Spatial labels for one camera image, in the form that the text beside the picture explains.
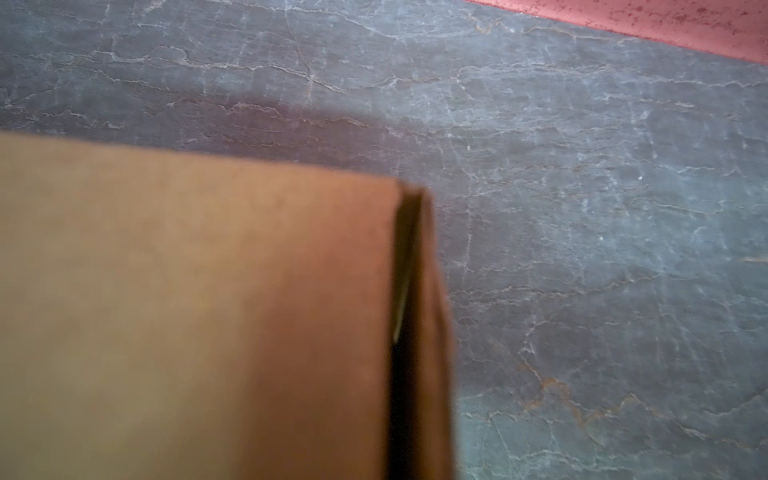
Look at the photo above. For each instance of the brown cardboard box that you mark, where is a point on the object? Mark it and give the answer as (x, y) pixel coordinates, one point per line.
(168, 315)

